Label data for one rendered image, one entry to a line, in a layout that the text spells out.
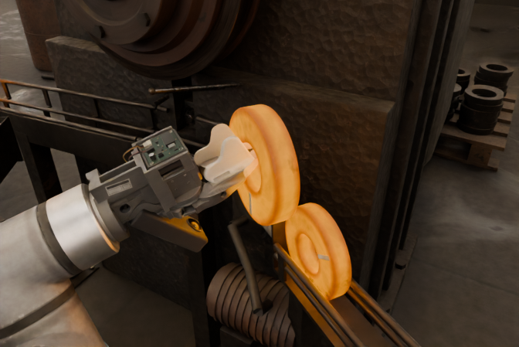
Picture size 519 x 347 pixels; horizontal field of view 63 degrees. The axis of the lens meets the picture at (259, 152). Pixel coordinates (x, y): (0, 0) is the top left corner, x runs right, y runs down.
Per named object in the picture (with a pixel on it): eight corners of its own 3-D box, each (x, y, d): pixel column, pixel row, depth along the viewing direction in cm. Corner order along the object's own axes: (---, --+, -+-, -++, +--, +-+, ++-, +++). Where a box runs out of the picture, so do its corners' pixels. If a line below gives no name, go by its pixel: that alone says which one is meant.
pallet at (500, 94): (290, 118, 273) (293, 51, 251) (339, 79, 333) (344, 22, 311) (496, 171, 219) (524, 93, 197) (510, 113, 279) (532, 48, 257)
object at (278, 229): (306, 256, 82) (306, 209, 78) (308, 259, 82) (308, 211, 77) (273, 269, 79) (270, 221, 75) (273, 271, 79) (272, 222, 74)
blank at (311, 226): (314, 286, 78) (298, 292, 76) (293, 203, 78) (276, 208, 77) (363, 302, 63) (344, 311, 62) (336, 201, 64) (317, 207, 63)
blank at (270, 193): (246, 90, 60) (224, 94, 59) (302, 127, 47) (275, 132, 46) (249, 187, 66) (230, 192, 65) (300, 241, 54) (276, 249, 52)
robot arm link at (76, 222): (91, 285, 48) (82, 233, 55) (131, 263, 49) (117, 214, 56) (47, 233, 42) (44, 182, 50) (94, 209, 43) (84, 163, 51)
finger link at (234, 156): (269, 124, 50) (198, 159, 48) (279, 162, 53) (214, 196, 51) (257, 113, 52) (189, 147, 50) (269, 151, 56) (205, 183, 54)
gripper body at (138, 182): (195, 150, 46) (88, 202, 43) (218, 205, 51) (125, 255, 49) (175, 121, 52) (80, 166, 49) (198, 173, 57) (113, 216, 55)
